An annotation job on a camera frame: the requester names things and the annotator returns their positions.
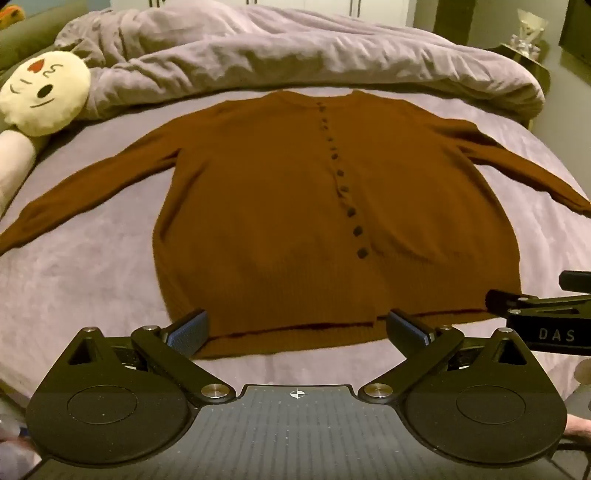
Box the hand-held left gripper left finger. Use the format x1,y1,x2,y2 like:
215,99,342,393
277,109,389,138
64,308,236,407

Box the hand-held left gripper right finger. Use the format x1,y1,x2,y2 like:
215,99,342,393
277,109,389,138
360,310,536,405

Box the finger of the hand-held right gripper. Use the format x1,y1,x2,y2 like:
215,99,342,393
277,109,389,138
558,271,591,292
486,289,591,320

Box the brown button cardigan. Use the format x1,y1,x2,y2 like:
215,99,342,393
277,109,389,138
0,90,591,361

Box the person's right forearm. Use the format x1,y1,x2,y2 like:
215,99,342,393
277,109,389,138
566,414,591,445

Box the lilac bed sheet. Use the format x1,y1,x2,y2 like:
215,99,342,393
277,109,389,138
0,88,591,416

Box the gold bedside stand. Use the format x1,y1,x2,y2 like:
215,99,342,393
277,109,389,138
500,42,552,95

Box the wrapped flower bouquet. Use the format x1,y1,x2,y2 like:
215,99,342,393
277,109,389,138
507,8,546,58

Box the cream face plush pillow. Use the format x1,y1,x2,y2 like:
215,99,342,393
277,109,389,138
0,50,92,213

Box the dark door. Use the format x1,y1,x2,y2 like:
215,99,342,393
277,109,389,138
434,0,477,40

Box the lilac duvet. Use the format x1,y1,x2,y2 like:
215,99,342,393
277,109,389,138
53,4,546,126

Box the green headboard cushion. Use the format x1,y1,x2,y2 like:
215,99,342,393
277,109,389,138
0,0,89,75

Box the orange plush toy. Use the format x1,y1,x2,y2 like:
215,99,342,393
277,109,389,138
0,0,25,31

